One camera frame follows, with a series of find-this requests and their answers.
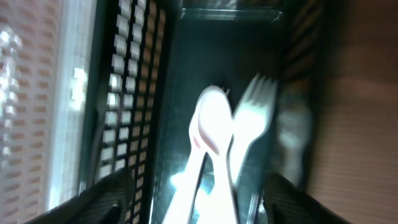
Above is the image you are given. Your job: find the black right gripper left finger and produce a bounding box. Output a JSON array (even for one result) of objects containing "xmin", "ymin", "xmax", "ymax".
[{"xmin": 28, "ymin": 168, "xmax": 134, "ymax": 224}]

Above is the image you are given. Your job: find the dark green plastic basket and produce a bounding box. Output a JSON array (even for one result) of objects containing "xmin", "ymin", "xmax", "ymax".
[{"xmin": 80, "ymin": 1, "xmax": 328, "ymax": 223}]

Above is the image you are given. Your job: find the pink plastic fork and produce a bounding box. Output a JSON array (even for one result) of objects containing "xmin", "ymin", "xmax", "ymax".
[{"xmin": 198, "ymin": 86, "xmax": 238, "ymax": 223}]

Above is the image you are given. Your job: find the white fork in basket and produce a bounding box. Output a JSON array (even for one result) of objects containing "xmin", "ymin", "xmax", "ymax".
[{"xmin": 229, "ymin": 74, "xmax": 278, "ymax": 186}]

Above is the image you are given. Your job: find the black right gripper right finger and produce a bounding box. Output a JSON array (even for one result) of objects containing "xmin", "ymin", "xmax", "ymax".
[{"xmin": 263, "ymin": 172, "xmax": 348, "ymax": 224}]

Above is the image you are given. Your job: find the clear plastic basket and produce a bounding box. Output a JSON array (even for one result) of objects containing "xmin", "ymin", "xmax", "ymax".
[{"xmin": 1, "ymin": 0, "xmax": 96, "ymax": 223}]

